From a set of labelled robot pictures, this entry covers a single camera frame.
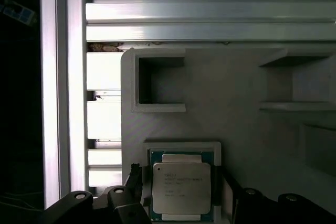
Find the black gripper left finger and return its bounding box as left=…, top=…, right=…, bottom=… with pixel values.
left=39, top=163, right=152, bottom=224

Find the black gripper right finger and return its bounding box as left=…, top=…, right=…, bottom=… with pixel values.
left=214, top=166, right=336, bottom=224

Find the CPU with silver top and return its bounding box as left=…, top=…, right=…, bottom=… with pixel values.
left=149, top=148, right=216, bottom=222

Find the grey parts rack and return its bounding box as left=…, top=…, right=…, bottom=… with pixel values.
left=120, top=48, right=336, bottom=224

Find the blue and black object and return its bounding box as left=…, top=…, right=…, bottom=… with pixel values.
left=0, top=0, right=37, bottom=26

